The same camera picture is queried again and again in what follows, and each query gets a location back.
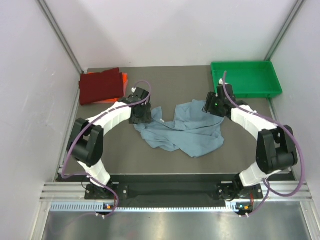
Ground blue t shirt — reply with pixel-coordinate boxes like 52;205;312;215
134;99;224;158

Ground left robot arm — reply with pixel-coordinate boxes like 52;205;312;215
66;87;152;199

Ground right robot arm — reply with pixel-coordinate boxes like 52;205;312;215
202;84;298;198

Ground orange folded t shirt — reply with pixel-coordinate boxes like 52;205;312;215
87;71;128;104

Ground green plastic tray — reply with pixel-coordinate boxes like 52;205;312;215
210;61;283;98

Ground dark red folded t shirt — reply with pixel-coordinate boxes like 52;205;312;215
79;68;128;106

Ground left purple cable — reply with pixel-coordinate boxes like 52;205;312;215
61;80;152;217

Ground purple cable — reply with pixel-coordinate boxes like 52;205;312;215
61;80;152;217
222;70;306;217

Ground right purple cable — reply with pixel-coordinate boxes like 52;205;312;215
222;70;306;217

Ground aluminium frame rail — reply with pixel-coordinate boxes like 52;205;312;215
40;181;312;202

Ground grey slotted cable duct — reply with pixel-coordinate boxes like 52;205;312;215
50;202;250;213

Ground right aluminium corner post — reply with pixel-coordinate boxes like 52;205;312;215
264;0;306;61

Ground aluminium corner post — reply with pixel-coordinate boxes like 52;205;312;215
264;0;306;61
35;0;84;74

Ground left aluminium corner post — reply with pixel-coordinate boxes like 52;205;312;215
35;0;84;74

